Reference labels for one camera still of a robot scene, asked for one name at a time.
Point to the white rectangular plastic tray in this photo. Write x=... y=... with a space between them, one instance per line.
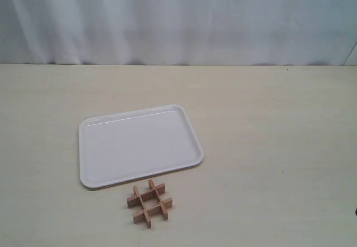
x=123 y=147

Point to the white curtain backdrop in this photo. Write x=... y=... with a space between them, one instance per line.
x=179 y=32

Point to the notched wooden stick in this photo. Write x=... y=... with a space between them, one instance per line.
x=156 y=209
x=142 y=206
x=160 y=201
x=132 y=201

